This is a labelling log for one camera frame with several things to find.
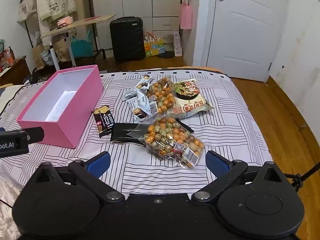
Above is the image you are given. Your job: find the black brown snack bar packet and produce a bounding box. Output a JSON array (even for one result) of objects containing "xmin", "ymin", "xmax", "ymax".
[{"xmin": 92, "ymin": 105, "xmax": 116, "ymax": 138}]

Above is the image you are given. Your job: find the teal bag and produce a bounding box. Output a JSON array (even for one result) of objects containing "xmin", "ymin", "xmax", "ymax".
[{"xmin": 71, "ymin": 30, "xmax": 93, "ymax": 58}]

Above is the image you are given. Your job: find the clear bag of coated peanuts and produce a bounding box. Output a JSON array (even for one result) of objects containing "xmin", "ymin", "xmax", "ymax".
[
  {"xmin": 127, "ymin": 114, "xmax": 205, "ymax": 170},
  {"xmin": 146, "ymin": 75, "xmax": 177, "ymax": 114}
]

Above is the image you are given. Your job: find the pink hanging bag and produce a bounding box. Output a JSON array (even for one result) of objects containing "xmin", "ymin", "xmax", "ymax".
[{"xmin": 179, "ymin": 4, "xmax": 193, "ymax": 30}]

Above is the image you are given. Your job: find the striped bedsheet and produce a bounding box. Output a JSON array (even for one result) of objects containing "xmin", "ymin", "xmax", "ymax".
[{"xmin": 0, "ymin": 69, "xmax": 273, "ymax": 198}]

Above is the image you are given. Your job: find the folding table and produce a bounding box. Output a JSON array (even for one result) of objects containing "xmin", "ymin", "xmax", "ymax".
[{"xmin": 40, "ymin": 14, "xmax": 117, "ymax": 70}]

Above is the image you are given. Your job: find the pink cardboard box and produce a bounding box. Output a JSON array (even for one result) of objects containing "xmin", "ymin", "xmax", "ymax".
[{"xmin": 16, "ymin": 65, "xmax": 104, "ymax": 148}]

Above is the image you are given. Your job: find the white door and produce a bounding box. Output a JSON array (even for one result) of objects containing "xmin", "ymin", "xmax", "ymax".
[{"xmin": 206, "ymin": 0, "xmax": 289, "ymax": 82}]

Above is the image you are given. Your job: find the light blue pastry packet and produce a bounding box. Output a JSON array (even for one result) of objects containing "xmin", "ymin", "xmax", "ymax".
[
  {"xmin": 135, "ymin": 90, "xmax": 157, "ymax": 113},
  {"xmin": 124, "ymin": 89, "xmax": 140, "ymax": 102},
  {"xmin": 126, "ymin": 99, "xmax": 150, "ymax": 123},
  {"xmin": 136, "ymin": 74, "xmax": 153, "ymax": 90}
]

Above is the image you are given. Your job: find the black suitcase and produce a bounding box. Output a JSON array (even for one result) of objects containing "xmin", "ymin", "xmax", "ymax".
[{"xmin": 109, "ymin": 17, "xmax": 145, "ymax": 62}]

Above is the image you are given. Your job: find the noodle packet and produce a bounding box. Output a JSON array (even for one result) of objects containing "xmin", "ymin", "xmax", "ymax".
[{"xmin": 166, "ymin": 79, "xmax": 215, "ymax": 119}]

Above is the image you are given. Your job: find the colourful cardboard box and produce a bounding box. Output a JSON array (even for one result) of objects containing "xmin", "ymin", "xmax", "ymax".
[{"xmin": 144, "ymin": 32, "xmax": 165, "ymax": 58}]

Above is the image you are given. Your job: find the cream coat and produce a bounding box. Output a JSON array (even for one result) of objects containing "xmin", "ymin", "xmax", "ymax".
[{"xmin": 36, "ymin": 0, "xmax": 77, "ymax": 50}]

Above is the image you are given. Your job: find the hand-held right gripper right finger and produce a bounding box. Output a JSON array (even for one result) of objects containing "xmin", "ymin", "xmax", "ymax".
[{"xmin": 191, "ymin": 150, "xmax": 282, "ymax": 203}]

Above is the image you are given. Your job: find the wooden cabinet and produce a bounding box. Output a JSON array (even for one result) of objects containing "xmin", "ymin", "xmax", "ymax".
[{"xmin": 0, "ymin": 56, "xmax": 32, "ymax": 85}]

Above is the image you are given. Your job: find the white paper bag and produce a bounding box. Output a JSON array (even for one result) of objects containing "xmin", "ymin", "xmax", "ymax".
[{"xmin": 172, "ymin": 30, "xmax": 183, "ymax": 57}]

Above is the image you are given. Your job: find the pink item on table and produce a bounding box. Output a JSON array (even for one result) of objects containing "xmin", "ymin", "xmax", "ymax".
[{"xmin": 57, "ymin": 16, "xmax": 74, "ymax": 27}]

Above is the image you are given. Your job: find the beige tote bag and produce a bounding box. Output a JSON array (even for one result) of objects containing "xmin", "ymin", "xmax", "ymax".
[{"xmin": 17, "ymin": 1, "xmax": 38, "ymax": 22}]

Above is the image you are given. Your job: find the brown paper bag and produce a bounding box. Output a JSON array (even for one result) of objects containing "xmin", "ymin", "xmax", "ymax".
[{"xmin": 32, "ymin": 44, "xmax": 47, "ymax": 70}]

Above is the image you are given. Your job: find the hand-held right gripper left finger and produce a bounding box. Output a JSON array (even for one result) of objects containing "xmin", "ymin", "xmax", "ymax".
[{"xmin": 34, "ymin": 151, "xmax": 125, "ymax": 204}]

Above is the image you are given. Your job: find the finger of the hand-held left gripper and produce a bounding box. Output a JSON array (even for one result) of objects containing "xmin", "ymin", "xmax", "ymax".
[{"xmin": 23, "ymin": 127, "xmax": 45, "ymax": 144}]

